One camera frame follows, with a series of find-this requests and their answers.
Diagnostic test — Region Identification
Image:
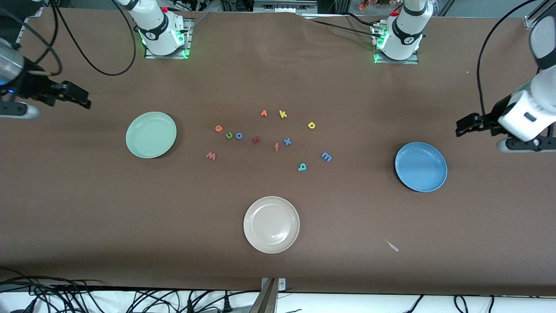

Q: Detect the blue plate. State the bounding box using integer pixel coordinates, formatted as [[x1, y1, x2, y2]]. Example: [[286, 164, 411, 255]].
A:
[[394, 142, 448, 193]]

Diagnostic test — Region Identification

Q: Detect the aluminium beam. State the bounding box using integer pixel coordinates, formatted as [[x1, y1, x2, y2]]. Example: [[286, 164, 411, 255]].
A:
[[249, 278, 279, 313]]

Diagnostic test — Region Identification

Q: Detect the metal base plate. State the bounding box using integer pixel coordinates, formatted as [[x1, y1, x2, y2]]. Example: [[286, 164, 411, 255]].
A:
[[145, 17, 194, 59], [373, 22, 420, 65]]

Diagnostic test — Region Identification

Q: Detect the green plate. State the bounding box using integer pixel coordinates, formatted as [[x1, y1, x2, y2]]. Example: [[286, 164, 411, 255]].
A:
[[126, 112, 177, 159]]

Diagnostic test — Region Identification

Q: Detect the long looping black cable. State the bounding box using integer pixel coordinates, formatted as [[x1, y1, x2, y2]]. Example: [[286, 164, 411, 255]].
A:
[[50, 0, 137, 77]]

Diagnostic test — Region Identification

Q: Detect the brown table cover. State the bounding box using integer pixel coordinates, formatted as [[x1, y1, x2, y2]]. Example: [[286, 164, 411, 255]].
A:
[[0, 7, 556, 297]]

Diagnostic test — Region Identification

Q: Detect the aluminium profile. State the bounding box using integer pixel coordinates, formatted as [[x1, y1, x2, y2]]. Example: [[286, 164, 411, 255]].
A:
[[523, 0, 556, 30]]

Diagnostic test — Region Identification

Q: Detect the aluminium frame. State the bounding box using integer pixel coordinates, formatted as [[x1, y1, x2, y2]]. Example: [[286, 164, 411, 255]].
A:
[[254, 0, 318, 13]]

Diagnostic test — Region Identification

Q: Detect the beige plate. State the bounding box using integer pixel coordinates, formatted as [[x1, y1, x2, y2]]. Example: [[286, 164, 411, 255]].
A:
[[243, 196, 300, 254]]

